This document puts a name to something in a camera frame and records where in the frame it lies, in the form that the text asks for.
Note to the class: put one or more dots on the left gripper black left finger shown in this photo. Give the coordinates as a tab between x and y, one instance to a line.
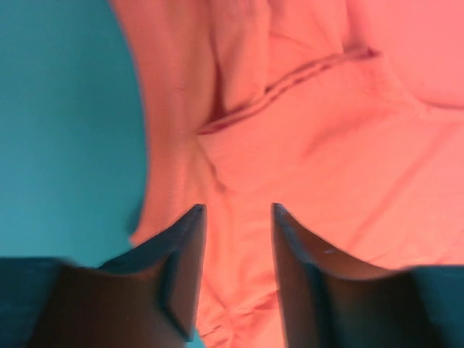
146	297

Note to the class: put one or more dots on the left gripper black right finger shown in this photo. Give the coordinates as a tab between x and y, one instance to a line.
329	298

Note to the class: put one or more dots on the orange t shirt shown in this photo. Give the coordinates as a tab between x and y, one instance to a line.
248	103

